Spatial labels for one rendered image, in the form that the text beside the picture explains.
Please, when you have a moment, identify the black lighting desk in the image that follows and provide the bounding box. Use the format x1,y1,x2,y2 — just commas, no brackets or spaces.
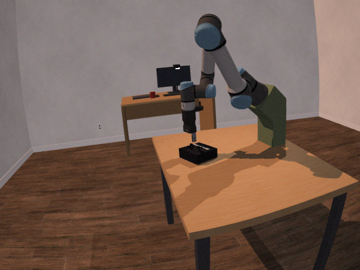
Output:
179,142,218,165

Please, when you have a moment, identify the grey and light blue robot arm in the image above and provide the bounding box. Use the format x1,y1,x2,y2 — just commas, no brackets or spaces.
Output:
180,13,268,109

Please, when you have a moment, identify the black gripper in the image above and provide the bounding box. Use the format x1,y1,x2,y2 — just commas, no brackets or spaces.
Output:
181,101,203,142

